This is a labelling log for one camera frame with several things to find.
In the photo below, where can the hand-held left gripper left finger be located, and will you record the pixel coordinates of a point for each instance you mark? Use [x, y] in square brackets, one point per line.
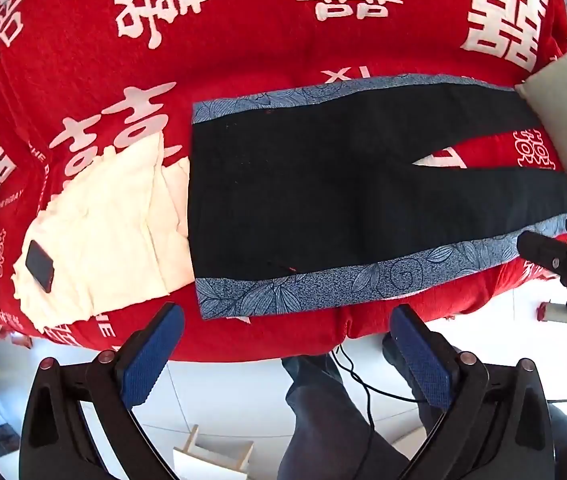
[156, 350]

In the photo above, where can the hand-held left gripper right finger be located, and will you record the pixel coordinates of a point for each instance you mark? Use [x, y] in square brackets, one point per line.
[421, 355]

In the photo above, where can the black pants with blue trim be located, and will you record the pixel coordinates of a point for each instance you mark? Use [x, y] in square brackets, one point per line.
[288, 185]

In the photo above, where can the person's leg in jeans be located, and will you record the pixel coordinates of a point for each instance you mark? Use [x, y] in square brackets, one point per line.
[323, 410]
[403, 375]

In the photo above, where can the white wooden stool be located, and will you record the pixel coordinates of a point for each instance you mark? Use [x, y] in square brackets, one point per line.
[213, 455]

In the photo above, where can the cream cloth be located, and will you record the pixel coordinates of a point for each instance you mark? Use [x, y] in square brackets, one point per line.
[108, 220]

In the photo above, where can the black smartphone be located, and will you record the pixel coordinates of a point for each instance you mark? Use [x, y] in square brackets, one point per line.
[39, 266]

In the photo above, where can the red printed blanket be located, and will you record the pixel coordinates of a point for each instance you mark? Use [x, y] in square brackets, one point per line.
[263, 35]

